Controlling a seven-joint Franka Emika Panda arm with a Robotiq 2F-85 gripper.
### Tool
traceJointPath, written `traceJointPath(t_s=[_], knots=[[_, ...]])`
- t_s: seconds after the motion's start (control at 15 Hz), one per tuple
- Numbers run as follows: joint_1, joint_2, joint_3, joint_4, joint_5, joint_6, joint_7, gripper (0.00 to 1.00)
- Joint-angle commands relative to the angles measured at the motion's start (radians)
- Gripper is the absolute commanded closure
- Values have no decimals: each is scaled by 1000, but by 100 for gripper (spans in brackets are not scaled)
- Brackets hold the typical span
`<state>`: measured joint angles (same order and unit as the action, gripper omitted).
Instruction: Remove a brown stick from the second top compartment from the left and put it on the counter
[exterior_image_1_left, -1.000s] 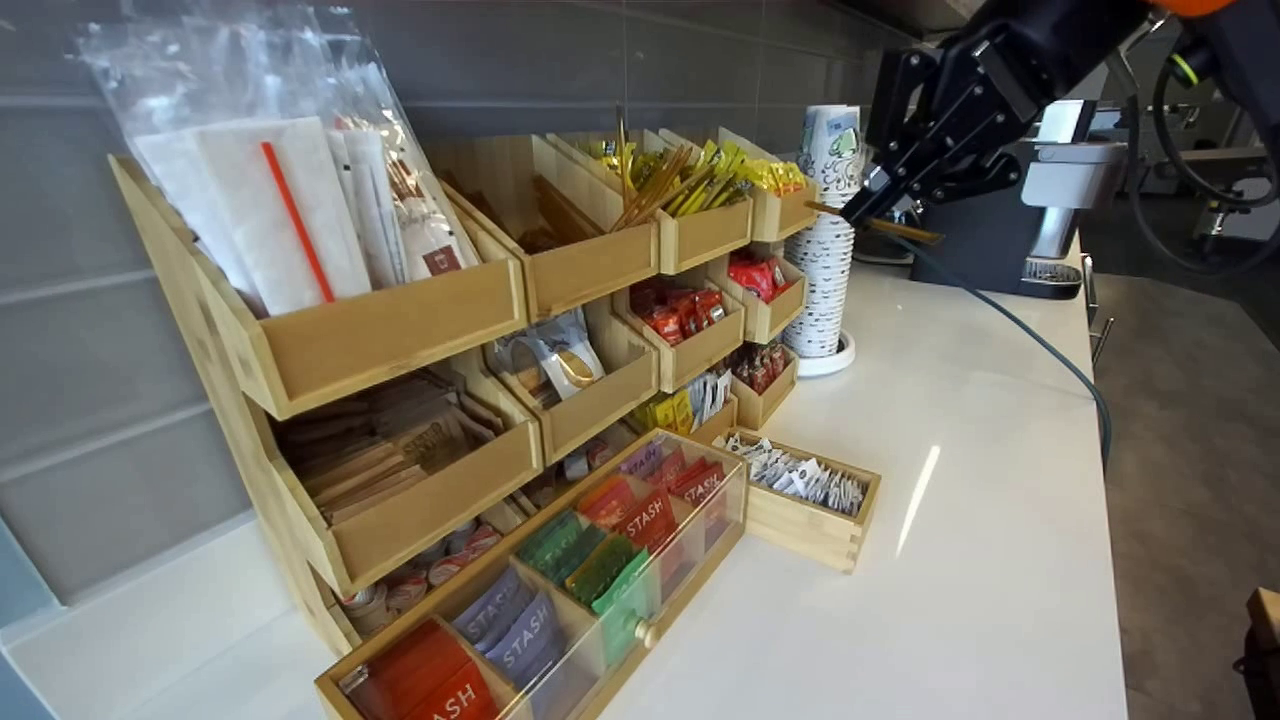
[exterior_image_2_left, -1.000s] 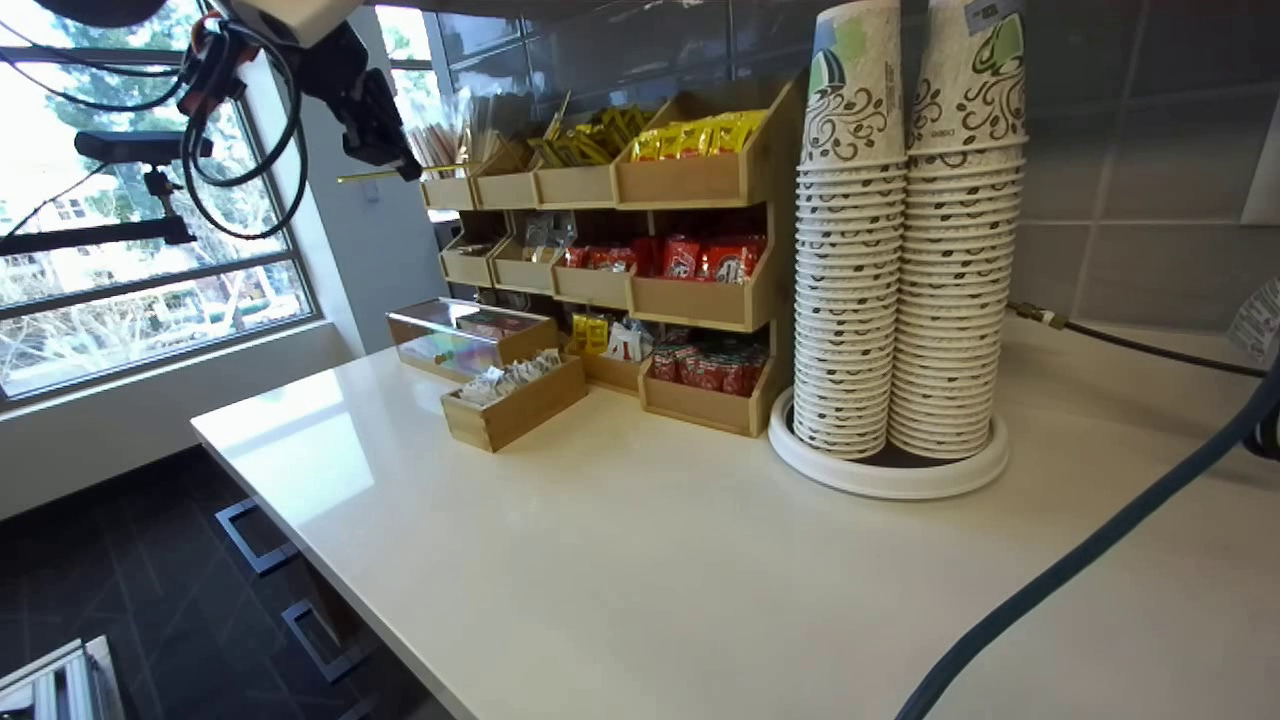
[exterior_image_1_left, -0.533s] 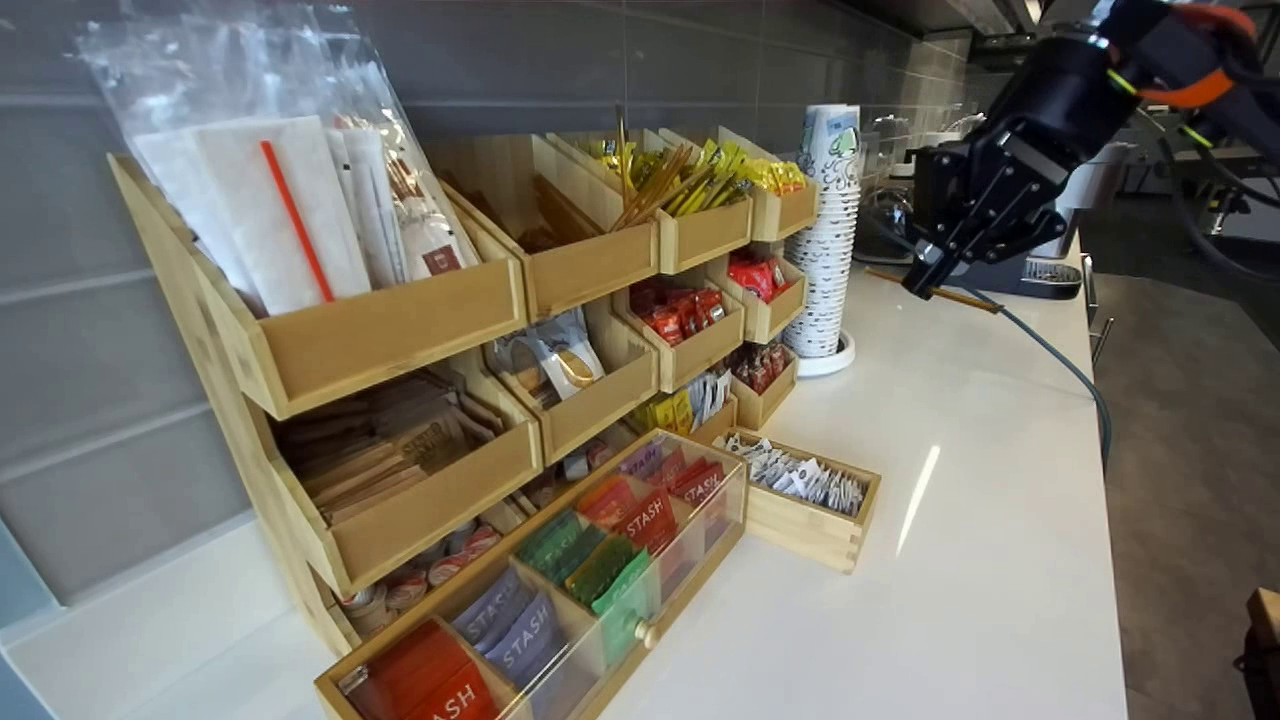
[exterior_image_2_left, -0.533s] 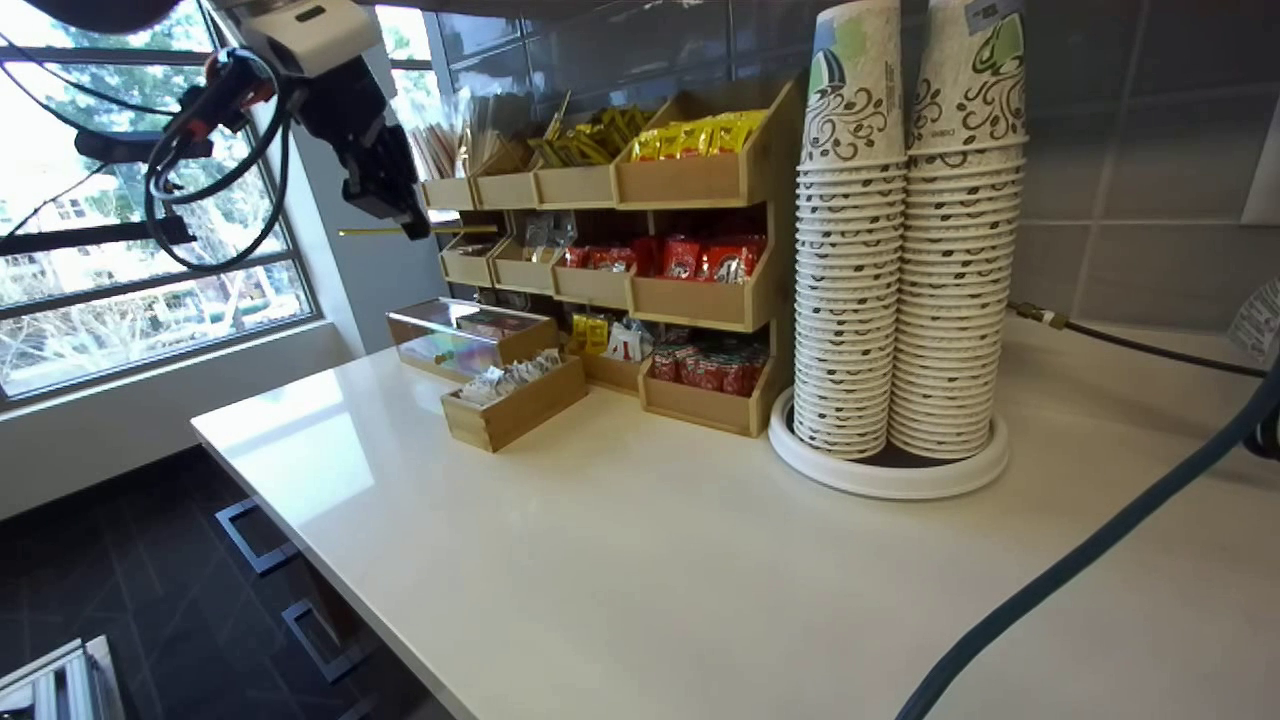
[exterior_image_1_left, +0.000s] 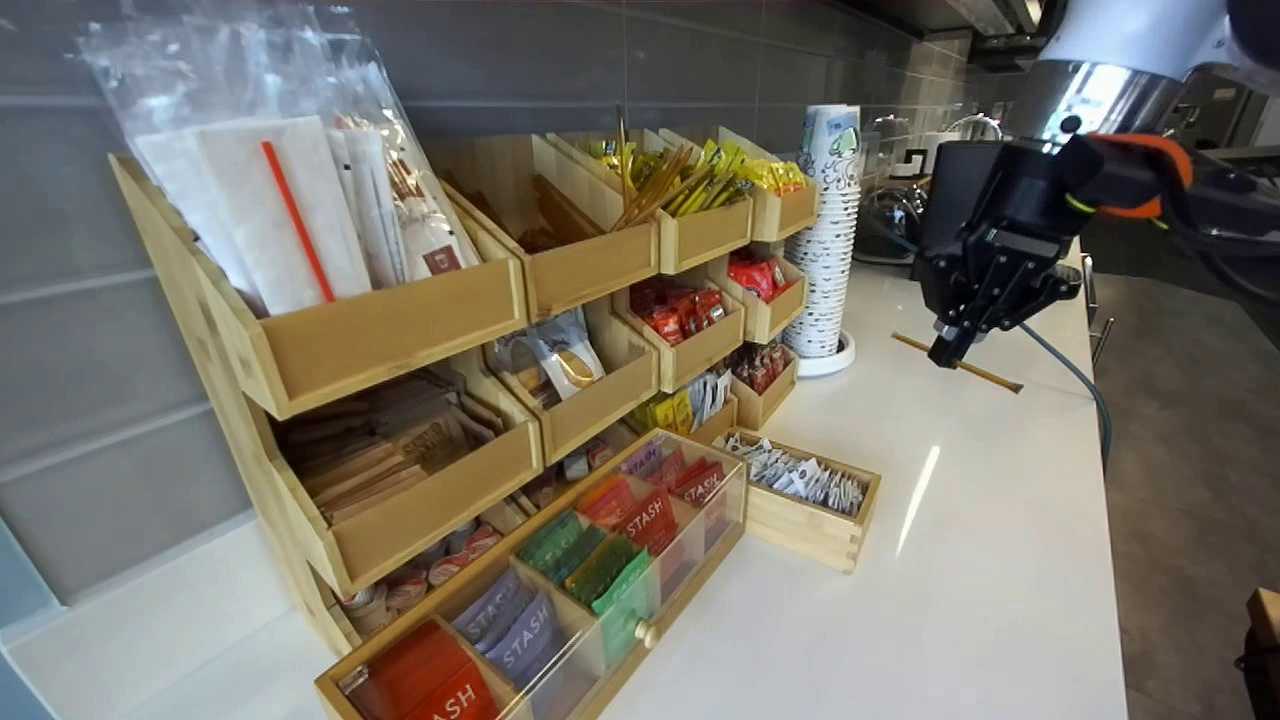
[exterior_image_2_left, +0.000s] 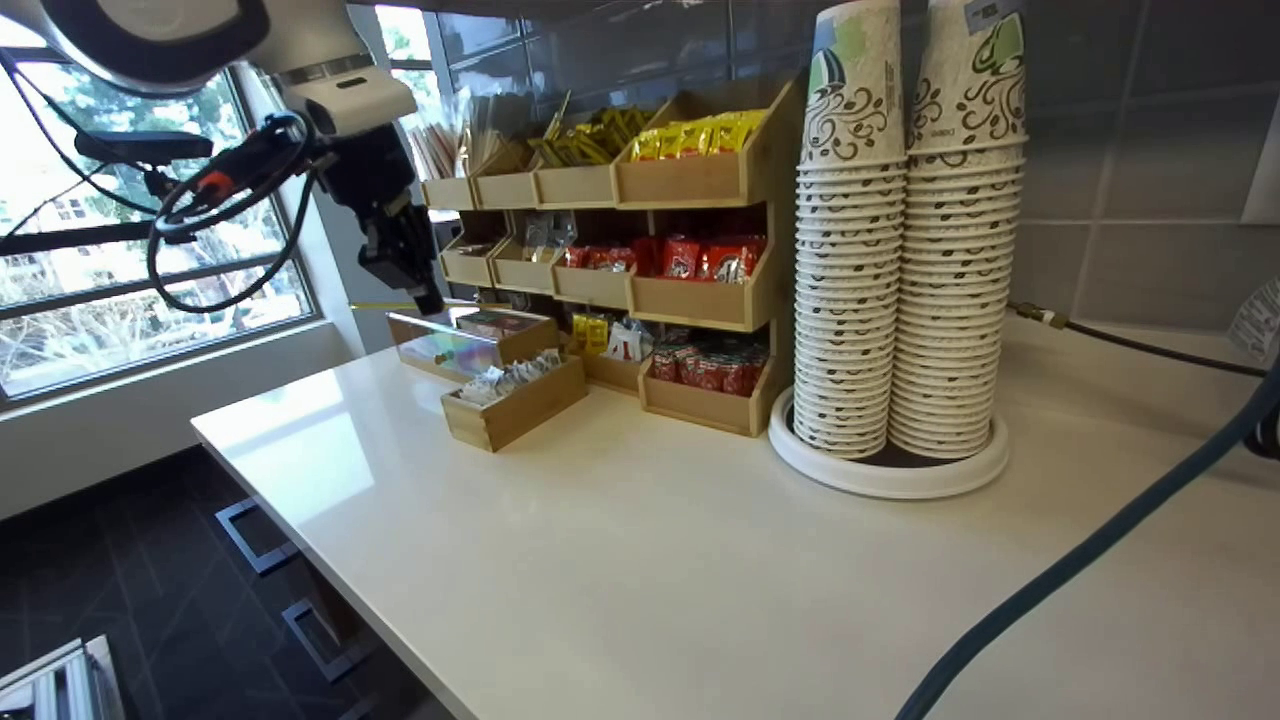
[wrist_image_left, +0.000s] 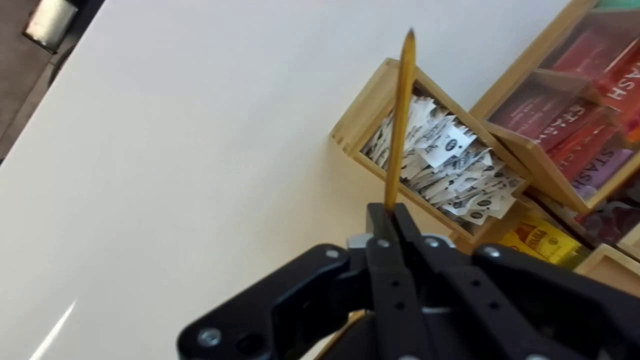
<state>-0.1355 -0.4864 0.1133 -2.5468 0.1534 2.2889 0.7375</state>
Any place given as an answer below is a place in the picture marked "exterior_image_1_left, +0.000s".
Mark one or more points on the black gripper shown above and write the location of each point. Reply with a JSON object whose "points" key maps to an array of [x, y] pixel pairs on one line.
{"points": [[1015, 253]]}

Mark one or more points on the brown wooden stir stick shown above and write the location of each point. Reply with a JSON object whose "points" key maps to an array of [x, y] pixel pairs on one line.
{"points": [[992, 378]]}

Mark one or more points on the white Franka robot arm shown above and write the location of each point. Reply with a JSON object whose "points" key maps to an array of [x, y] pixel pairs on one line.
{"points": [[1160, 32]]}

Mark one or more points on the chrome kitchen appliance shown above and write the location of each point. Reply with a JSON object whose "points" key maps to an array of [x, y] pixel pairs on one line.
{"points": [[893, 213]]}

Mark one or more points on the white round cup base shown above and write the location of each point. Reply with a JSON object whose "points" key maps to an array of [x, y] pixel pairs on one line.
{"points": [[823, 364]]}

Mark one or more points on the printed paper cup stack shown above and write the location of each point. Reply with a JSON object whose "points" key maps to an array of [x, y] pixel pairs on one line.
{"points": [[826, 226]]}

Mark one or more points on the white sugar packet pile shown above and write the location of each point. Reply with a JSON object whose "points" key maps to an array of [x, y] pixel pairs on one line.
{"points": [[800, 479]]}

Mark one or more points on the yellow sweetener packet pile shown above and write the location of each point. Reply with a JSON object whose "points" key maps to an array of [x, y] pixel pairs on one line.
{"points": [[772, 169], [673, 180]]}

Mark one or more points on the small open wooden box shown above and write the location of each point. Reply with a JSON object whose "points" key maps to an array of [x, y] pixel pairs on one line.
{"points": [[800, 535]]}

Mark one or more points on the white condiment packet pile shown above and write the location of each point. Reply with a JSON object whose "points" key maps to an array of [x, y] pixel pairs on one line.
{"points": [[708, 399]]}

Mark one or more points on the dark red tea bag stack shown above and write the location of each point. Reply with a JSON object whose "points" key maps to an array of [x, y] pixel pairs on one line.
{"points": [[696, 483]]}

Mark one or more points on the yellow condiment packet pile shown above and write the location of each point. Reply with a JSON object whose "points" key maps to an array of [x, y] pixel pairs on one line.
{"points": [[661, 411]]}

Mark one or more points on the purple tea bag stack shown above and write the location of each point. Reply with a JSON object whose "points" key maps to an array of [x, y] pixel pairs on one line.
{"points": [[655, 463]]}

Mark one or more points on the wooden tea box clear lid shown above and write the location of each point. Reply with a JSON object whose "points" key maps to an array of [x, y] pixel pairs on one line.
{"points": [[681, 575]]}

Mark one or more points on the orange tea bag stack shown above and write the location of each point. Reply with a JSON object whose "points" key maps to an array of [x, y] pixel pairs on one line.
{"points": [[625, 513]]}

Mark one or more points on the white nut butter packet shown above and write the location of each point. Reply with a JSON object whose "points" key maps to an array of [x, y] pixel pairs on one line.
{"points": [[568, 354]]}

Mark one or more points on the dark brown chair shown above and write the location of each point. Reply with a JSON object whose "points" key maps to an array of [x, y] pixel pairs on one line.
{"points": [[1260, 654]]}

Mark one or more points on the green tea bag stack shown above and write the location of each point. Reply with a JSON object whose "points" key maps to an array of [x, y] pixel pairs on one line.
{"points": [[586, 561]]}

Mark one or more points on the clear snack packet pile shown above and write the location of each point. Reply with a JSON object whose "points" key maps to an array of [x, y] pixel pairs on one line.
{"points": [[512, 372]]}

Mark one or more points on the blue tea bag stack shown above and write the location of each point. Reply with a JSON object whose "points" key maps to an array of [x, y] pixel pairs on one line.
{"points": [[506, 623]]}

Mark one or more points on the bamboo tiered organizer shelf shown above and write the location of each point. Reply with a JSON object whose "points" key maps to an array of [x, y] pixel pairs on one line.
{"points": [[403, 324]]}

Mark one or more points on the clear bag of wrapped straws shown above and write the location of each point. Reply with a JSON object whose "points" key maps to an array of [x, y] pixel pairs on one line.
{"points": [[403, 203]]}

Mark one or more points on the mixed small packet pile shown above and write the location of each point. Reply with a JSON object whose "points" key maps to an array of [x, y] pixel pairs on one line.
{"points": [[426, 575]]}

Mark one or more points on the brown paper napkin stack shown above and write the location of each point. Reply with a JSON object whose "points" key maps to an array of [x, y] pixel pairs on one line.
{"points": [[360, 463]]}

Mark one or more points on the red drinking straw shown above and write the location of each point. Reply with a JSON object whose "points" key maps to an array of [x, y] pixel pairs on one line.
{"points": [[296, 213]]}

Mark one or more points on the large clear plastic bag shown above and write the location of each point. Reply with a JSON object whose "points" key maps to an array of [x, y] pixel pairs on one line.
{"points": [[224, 203]]}

